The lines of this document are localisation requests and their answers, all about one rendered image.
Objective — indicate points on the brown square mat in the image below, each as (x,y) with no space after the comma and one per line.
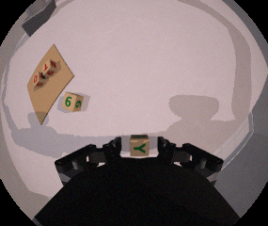
(43,98)

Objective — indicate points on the beige letter block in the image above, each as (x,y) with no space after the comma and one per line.
(139,145)
(72,101)
(39,80)
(49,68)

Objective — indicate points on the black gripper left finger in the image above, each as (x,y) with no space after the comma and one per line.
(76,162)

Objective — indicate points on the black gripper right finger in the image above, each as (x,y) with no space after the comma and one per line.
(203,162)

